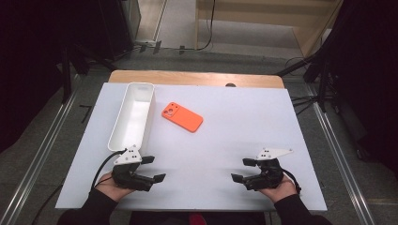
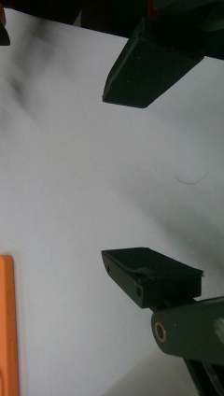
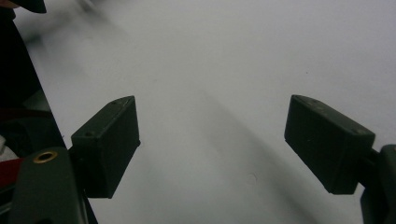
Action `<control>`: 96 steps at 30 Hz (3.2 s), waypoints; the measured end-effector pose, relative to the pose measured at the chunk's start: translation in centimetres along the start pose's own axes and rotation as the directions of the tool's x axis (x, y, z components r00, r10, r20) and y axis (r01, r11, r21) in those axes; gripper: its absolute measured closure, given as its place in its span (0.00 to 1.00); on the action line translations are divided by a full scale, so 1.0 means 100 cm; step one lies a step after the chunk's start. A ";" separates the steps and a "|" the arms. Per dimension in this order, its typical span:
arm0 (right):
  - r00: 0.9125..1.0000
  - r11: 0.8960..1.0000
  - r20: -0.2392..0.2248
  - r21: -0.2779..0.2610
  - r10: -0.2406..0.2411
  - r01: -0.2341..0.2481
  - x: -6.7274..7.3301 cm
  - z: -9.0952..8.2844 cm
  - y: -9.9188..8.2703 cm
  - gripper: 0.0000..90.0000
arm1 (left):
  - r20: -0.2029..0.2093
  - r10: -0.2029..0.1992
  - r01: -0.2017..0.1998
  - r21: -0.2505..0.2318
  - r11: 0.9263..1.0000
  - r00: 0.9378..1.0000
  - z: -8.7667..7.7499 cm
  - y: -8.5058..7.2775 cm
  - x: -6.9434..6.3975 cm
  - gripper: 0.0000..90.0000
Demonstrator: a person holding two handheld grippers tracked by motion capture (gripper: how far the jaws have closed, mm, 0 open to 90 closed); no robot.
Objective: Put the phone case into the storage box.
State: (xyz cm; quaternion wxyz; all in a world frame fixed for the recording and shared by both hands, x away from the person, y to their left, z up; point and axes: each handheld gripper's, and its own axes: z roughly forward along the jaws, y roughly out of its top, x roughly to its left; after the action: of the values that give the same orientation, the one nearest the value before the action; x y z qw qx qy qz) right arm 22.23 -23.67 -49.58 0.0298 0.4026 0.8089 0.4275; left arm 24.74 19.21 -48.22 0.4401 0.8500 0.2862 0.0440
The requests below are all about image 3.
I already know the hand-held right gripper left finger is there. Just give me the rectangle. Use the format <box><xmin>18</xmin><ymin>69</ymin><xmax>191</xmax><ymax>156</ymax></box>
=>
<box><xmin>68</xmin><ymin>95</ymin><xmax>141</xmax><ymax>199</ymax></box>

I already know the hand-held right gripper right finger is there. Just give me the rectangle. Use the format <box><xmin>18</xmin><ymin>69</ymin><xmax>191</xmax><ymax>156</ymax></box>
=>
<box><xmin>284</xmin><ymin>94</ymin><xmax>382</xmax><ymax>195</ymax></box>

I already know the red object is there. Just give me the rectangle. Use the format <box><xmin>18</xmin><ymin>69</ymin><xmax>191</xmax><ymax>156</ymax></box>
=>
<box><xmin>0</xmin><ymin>158</ymin><xmax>24</xmax><ymax>187</ymax></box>

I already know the white cloth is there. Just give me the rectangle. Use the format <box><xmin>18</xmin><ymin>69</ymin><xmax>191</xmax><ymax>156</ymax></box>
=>
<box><xmin>0</xmin><ymin>136</ymin><xmax>19</xmax><ymax>161</ymax></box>

